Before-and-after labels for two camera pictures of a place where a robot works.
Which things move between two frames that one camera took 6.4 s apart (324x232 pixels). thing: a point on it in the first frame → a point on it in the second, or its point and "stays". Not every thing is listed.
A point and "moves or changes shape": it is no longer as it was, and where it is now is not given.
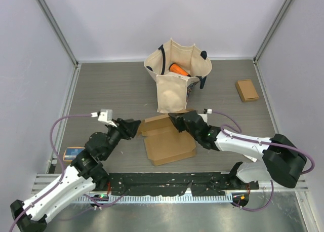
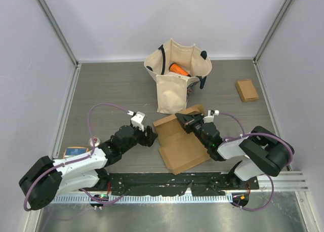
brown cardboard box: x=246 y=90 stays
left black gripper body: x=114 y=133 → x=139 y=137
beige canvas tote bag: x=171 y=87 stays
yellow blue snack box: x=71 y=153 stays
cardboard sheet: x=163 y=142 moves or changes shape
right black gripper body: x=196 y=136 stays
